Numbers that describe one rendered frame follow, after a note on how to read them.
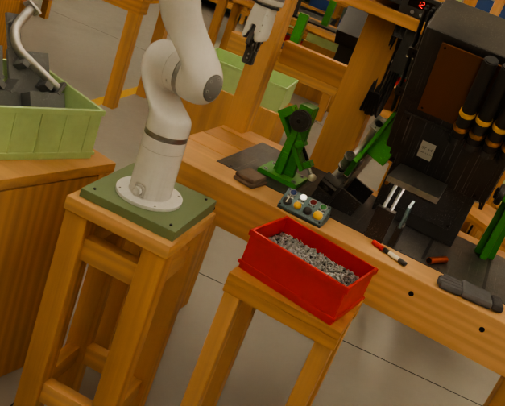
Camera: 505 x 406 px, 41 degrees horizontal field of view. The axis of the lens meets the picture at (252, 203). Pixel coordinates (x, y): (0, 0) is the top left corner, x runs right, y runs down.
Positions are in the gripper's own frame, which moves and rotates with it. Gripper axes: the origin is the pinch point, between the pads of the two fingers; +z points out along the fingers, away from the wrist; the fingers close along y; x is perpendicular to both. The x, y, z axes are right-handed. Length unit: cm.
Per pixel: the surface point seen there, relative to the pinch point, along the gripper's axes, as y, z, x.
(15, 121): 31, 38, -49
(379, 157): -29, 18, 42
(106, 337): -5, 115, -18
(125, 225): 41, 45, -2
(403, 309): -5, 51, 70
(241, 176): -10.2, 37.9, 7.0
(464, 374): -144, 130, 112
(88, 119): 7, 37, -41
